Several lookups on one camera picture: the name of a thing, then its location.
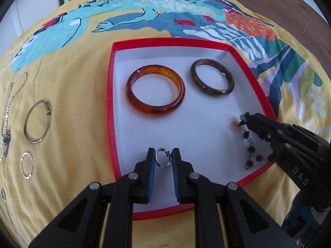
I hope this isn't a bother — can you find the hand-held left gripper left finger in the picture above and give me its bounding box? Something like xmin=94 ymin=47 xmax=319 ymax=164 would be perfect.
xmin=28 ymin=148 xmax=156 ymax=248

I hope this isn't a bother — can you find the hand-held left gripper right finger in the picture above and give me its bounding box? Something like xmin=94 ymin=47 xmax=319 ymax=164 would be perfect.
xmin=171 ymin=148 xmax=298 ymax=248

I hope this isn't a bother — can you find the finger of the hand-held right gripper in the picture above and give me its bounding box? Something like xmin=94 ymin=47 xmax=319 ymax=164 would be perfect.
xmin=252 ymin=113 xmax=293 ymax=135
xmin=244 ymin=119 xmax=285 ymax=159

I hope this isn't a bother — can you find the beaded bracelet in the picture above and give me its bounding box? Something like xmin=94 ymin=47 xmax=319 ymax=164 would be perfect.
xmin=230 ymin=112 xmax=277 ymax=170

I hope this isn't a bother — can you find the red jewelry box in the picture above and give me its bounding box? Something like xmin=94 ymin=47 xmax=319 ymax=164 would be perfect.
xmin=107 ymin=38 xmax=278 ymax=221

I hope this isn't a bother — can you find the textured silver hoop bracelet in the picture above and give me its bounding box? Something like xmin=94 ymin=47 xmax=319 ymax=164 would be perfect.
xmin=20 ymin=152 xmax=35 ymax=180

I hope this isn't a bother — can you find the thin silver bangle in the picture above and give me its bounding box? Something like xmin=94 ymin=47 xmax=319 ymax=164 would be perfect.
xmin=23 ymin=100 xmax=52 ymax=144

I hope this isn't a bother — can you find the silver chain necklace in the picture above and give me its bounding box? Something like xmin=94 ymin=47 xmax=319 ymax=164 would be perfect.
xmin=0 ymin=72 xmax=28 ymax=164

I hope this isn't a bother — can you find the dark brown bangle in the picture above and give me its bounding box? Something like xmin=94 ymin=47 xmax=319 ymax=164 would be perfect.
xmin=191 ymin=59 xmax=235 ymax=98

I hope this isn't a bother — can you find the amber resin bangle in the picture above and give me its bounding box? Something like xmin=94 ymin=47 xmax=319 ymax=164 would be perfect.
xmin=126 ymin=64 xmax=186 ymax=118

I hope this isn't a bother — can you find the yellow printed blanket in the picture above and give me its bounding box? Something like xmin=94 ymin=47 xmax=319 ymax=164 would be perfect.
xmin=0 ymin=0 xmax=331 ymax=248

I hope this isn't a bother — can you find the white door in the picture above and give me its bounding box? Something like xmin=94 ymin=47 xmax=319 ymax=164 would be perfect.
xmin=14 ymin=0 xmax=61 ymax=31

